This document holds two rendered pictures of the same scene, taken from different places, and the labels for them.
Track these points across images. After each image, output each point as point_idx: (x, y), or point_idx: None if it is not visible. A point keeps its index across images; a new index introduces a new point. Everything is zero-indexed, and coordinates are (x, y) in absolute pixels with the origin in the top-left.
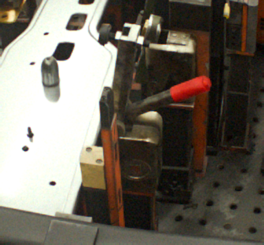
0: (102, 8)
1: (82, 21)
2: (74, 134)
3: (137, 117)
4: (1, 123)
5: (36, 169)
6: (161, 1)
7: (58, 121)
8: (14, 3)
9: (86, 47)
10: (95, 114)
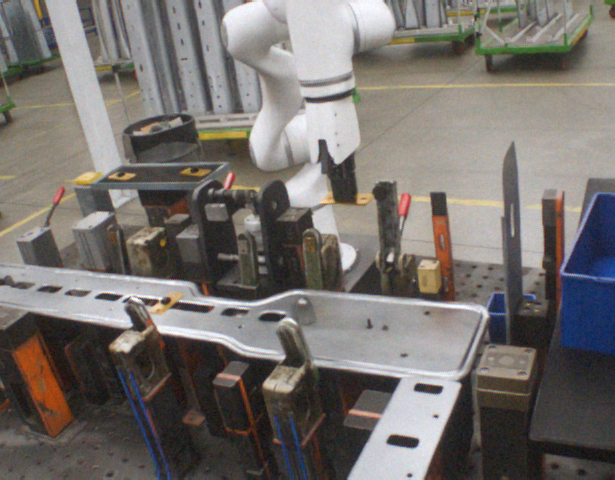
0: (227, 298)
1: (108, 424)
2: (376, 305)
3: None
4: (349, 343)
5: (410, 321)
6: (270, 243)
7: (359, 313)
8: (357, 189)
9: (276, 304)
10: (359, 295)
